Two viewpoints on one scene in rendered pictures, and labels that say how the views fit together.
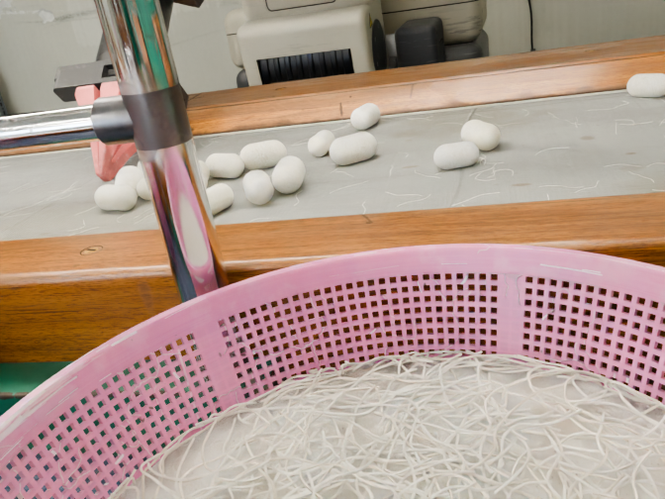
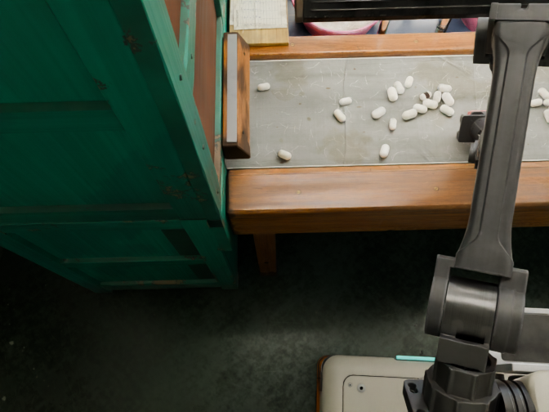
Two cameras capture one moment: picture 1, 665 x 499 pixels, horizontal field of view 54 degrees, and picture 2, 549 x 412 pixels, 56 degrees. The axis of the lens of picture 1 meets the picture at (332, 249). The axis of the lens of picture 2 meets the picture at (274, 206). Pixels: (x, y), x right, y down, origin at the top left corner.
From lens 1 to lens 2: 147 cm
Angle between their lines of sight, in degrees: 85
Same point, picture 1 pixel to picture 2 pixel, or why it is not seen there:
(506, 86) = (332, 169)
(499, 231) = (332, 40)
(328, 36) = not seen: hidden behind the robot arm
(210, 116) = (458, 166)
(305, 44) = not seen: hidden behind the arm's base
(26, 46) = not seen: outside the picture
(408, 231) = (349, 42)
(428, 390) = (341, 28)
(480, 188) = (337, 87)
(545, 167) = (321, 98)
